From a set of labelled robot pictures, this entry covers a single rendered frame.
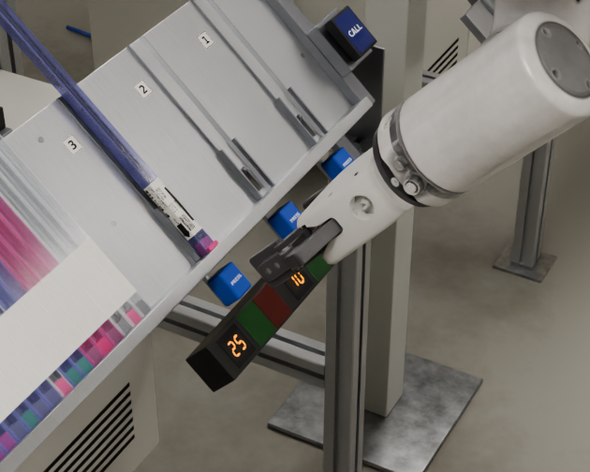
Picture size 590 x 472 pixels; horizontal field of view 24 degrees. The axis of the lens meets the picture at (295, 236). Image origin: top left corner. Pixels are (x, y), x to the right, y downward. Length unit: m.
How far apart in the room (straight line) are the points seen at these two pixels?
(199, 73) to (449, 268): 1.15
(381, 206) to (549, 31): 0.19
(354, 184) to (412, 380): 1.15
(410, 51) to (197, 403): 0.70
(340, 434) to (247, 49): 0.60
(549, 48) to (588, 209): 1.65
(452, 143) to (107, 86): 0.40
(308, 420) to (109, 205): 0.95
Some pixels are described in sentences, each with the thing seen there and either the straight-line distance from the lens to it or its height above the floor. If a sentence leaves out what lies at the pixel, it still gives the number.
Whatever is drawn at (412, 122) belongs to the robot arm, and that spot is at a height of 0.94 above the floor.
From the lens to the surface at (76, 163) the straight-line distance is 1.20.
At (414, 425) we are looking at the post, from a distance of 2.09.
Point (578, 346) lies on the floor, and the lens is 2.28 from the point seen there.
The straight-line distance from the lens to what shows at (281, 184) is 1.30.
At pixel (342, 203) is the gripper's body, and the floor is 0.86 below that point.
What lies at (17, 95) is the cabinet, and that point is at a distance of 1.70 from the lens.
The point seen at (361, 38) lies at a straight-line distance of 1.44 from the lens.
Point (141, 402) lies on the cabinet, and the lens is 1.90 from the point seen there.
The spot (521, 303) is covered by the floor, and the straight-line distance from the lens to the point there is 2.35.
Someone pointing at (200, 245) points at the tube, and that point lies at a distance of 1.22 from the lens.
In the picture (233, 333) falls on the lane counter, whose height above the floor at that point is 0.67.
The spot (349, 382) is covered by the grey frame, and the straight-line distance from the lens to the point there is 1.71.
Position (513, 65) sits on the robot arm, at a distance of 0.94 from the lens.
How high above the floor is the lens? 1.46
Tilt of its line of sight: 36 degrees down
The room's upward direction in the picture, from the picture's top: straight up
